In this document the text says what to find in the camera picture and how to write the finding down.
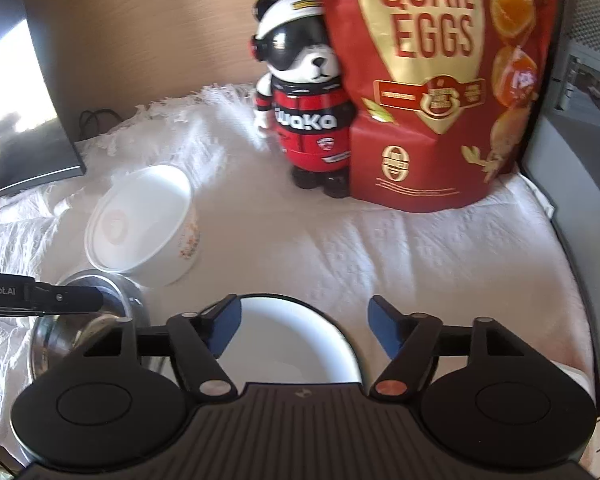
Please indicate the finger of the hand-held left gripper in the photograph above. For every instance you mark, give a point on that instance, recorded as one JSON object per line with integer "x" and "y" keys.
{"x": 65, "y": 299}

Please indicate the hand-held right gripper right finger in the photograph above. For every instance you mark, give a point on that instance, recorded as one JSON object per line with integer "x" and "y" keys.
{"x": 382, "y": 325}

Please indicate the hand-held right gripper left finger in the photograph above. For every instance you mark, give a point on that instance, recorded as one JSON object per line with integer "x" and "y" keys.
{"x": 226, "y": 325}

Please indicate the stainless steel bowl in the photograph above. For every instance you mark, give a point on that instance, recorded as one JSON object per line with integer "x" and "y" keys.
{"x": 55, "y": 340}

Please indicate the blue bowl with white inside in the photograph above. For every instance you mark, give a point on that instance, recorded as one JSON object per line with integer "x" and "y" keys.
{"x": 290, "y": 340}

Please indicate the white bowl with small print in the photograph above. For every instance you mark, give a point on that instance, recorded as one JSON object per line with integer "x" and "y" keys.
{"x": 145, "y": 240}

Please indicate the white textured cloth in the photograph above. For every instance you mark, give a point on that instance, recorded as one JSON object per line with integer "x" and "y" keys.
{"x": 380, "y": 260}

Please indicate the black computer monitor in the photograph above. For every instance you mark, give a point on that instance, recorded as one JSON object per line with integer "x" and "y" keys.
{"x": 55, "y": 135}

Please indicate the panda figurine in red suit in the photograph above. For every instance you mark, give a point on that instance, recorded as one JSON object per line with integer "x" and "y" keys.
{"x": 305, "y": 130}

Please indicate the red snack bag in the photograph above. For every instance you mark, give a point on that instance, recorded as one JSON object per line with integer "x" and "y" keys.
{"x": 430, "y": 110}

